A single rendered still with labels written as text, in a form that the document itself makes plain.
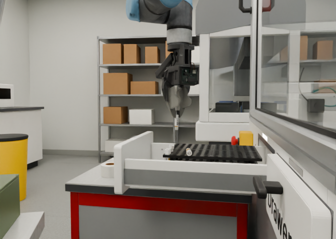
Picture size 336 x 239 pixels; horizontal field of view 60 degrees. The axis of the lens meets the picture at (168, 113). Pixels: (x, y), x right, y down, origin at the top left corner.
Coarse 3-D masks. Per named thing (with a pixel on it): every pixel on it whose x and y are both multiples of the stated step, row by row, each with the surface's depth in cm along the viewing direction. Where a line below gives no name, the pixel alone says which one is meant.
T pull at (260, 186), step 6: (258, 180) 42; (264, 180) 43; (258, 186) 40; (264, 186) 40; (270, 186) 40; (276, 186) 40; (258, 192) 38; (264, 192) 38; (270, 192) 40; (276, 192) 40; (264, 198) 38
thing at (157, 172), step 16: (160, 144) 89; (128, 160) 65; (144, 160) 65; (160, 160) 64; (176, 160) 64; (128, 176) 65; (144, 176) 65; (160, 176) 64; (176, 176) 63; (192, 176) 63; (208, 176) 62; (224, 176) 61; (240, 176) 61; (240, 192) 61
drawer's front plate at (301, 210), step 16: (272, 160) 49; (272, 176) 49; (288, 176) 39; (288, 192) 37; (304, 192) 32; (272, 208) 48; (288, 208) 36; (304, 208) 29; (320, 208) 27; (272, 224) 48; (288, 224) 36; (304, 224) 29; (320, 224) 27
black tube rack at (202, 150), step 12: (180, 144) 82; (192, 144) 82; (204, 144) 83; (216, 144) 83; (180, 156) 67; (192, 156) 66; (204, 156) 66; (216, 156) 67; (228, 156) 66; (240, 156) 66; (252, 156) 65
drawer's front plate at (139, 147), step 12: (144, 132) 87; (120, 144) 65; (132, 144) 72; (144, 144) 82; (120, 156) 64; (132, 156) 72; (144, 156) 82; (120, 168) 64; (120, 180) 64; (120, 192) 64
